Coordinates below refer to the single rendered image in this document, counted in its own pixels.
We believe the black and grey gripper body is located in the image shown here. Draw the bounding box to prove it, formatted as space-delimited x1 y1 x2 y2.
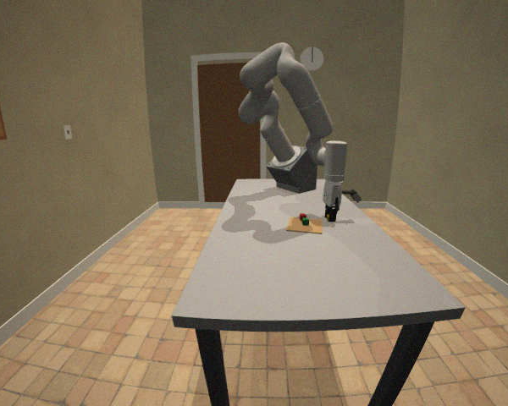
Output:
323 180 343 207

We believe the orange mat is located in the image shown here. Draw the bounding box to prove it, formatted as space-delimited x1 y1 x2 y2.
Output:
286 217 323 234

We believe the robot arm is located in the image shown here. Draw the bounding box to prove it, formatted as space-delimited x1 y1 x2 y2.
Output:
239 42 347 183

